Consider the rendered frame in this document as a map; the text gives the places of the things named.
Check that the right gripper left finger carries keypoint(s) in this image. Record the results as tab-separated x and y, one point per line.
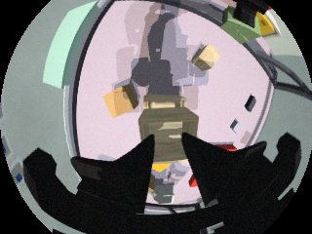
131	172

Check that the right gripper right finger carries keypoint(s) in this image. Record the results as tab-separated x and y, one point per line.
213	167

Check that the yellow rectangular block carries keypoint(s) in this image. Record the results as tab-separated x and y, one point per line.
160	168

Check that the red flat rectangular block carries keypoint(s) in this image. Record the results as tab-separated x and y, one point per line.
192	181

